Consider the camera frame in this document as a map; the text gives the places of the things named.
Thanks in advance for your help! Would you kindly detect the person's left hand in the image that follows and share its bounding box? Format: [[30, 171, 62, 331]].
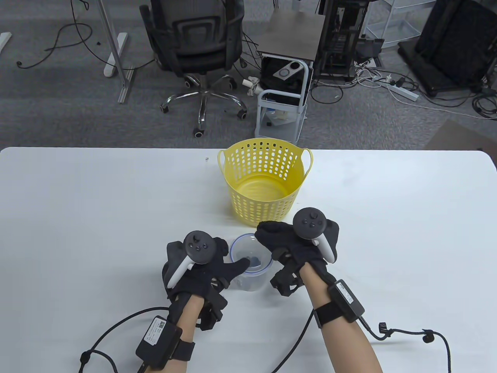
[[162, 237, 251, 331]]

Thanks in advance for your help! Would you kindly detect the person's right hand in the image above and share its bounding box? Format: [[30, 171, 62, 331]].
[[254, 218, 339, 298]]

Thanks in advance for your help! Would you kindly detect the yellow perforated laundry basket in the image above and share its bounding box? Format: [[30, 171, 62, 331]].
[[217, 138, 313, 228]]

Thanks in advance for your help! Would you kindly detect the clear blue-ringed jar lid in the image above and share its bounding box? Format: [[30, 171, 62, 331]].
[[229, 233, 272, 274]]

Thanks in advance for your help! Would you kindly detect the clear plastic jar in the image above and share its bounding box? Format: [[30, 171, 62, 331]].
[[229, 233, 274, 292]]

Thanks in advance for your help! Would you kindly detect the person's right forearm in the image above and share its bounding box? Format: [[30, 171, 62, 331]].
[[301, 264, 383, 373]]

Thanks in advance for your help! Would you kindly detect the person's left forearm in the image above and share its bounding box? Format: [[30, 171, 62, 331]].
[[165, 295, 205, 373]]

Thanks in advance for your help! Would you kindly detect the black white handheld controller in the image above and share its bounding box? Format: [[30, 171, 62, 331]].
[[292, 208, 336, 265], [167, 230, 215, 289]]

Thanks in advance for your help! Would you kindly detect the black wrist sensor box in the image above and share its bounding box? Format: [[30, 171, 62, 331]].
[[314, 280, 365, 329], [135, 315, 195, 370]]

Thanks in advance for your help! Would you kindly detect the white rolling cart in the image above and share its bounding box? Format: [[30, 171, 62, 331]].
[[254, 54, 310, 142]]

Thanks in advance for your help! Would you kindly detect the black case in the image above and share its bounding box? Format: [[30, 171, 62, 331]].
[[260, 56, 309, 105]]

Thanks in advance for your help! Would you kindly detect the grey round device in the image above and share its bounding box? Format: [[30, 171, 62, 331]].
[[273, 61, 304, 80]]

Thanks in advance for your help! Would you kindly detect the white power strip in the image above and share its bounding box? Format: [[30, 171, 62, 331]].
[[382, 76, 420, 102]]

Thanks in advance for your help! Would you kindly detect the brown side table top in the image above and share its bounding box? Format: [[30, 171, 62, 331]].
[[256, 10, 326, 61]]

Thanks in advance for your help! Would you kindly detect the black computer tower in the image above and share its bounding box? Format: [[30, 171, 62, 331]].
[[314, 0, 369, 81]]

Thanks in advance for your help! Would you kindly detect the brown mat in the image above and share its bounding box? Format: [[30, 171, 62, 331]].
[[423, 119, 497, 152]]

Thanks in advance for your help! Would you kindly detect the dark grey box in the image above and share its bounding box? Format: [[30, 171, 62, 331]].
[[355, 39, 385, 59]]

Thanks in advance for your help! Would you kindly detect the black office chair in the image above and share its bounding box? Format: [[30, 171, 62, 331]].
[[139, 0, 249, 137]]

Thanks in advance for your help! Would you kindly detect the white desk leg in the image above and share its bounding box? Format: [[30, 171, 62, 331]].
[[95, 0, 129, 77]]

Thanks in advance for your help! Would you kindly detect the black sensor cable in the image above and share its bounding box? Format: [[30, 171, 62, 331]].
[[272, 311, 453, 373], [80, 307, 171, 373]]

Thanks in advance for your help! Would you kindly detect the bundle of floor cables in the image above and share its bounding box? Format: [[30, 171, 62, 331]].
[[311, 58, 497, 119]]

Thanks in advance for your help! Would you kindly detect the aluminium rail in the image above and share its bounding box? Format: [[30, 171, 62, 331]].
[[118, 69, 135, 104]]

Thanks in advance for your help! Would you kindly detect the black floor cable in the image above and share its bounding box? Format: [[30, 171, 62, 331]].
[[16, 0, 156, 70]]

